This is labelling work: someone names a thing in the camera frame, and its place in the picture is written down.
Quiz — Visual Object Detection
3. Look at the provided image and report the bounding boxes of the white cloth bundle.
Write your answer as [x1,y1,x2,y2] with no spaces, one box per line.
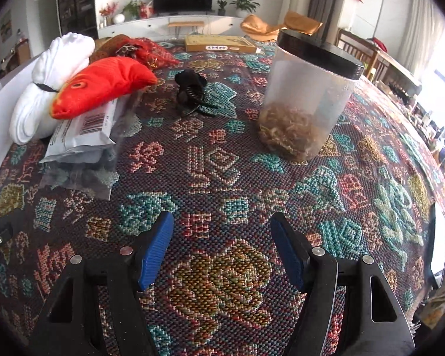
[9,32,96,145]

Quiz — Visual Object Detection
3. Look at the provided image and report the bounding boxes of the grey plastic mail bag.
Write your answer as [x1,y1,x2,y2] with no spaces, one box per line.
[40,92,141,200]

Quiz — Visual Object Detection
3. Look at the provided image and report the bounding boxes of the black hair claw clip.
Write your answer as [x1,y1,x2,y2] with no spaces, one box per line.
[174,69,218,117]

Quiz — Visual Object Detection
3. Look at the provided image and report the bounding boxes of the red plush fish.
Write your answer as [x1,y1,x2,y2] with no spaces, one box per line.
[50,56,157,120]

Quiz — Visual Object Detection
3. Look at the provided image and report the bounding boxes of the red mesh gift bag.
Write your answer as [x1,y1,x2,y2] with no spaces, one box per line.
[115,38,179,70]

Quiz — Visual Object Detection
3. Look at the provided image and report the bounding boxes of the brown knitted cloth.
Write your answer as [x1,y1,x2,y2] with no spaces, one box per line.
[89,35,131,63]

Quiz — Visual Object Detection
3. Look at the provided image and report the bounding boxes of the colourful woven table cloth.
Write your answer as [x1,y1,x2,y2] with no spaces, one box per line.
[0,42,445,355]

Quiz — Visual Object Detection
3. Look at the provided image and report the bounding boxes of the white storage box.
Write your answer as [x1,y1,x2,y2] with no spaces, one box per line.
[0,56,38,168]

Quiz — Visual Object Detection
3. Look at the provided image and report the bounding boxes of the smartphone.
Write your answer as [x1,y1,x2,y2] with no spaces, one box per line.
[426,203,445,289]

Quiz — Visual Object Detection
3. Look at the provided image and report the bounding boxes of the clear jar black lid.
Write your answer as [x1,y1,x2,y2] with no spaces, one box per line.
[258,29,364,162]

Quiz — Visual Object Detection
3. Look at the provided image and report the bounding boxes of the yellow flat cardboard box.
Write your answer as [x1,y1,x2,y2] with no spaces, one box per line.
[185,35,258,54]

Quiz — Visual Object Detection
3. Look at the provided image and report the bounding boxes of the white tv cabinet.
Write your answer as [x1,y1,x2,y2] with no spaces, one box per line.
[98,15,244,41]

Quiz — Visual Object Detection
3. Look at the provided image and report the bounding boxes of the small wooden bench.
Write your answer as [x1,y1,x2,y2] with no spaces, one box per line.
[168,21,206,39]

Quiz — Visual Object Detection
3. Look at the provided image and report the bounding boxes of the wooden side table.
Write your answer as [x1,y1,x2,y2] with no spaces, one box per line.
[372,50,422,96]

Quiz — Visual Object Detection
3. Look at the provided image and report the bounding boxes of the red flowers in vase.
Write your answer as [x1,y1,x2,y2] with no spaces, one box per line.
[99,2,118,27]

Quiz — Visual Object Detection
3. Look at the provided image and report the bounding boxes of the wooden dining chair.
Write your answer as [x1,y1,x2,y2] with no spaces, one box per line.
[335,28,379,79]

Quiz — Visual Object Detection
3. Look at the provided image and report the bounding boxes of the orange lounge chair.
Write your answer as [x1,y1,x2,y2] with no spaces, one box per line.
[240,10,322,42]

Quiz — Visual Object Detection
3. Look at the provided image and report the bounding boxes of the green plant with red decor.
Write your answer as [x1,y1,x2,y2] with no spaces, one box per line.
[122,0,154,20]

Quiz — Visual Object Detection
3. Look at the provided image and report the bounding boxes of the dark tall bookshelf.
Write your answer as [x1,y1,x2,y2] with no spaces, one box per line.
[57,0,98,39]

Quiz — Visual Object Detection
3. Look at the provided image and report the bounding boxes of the small dark potted plant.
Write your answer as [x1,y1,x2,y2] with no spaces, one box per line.
[217,0,227,16]

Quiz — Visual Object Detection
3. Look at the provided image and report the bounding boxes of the green potted plant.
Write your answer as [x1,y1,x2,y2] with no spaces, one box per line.
[230,0,260,18]

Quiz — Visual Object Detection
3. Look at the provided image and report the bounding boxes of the white sheer curtain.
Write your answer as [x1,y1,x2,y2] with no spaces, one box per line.
[397,0,445,78]

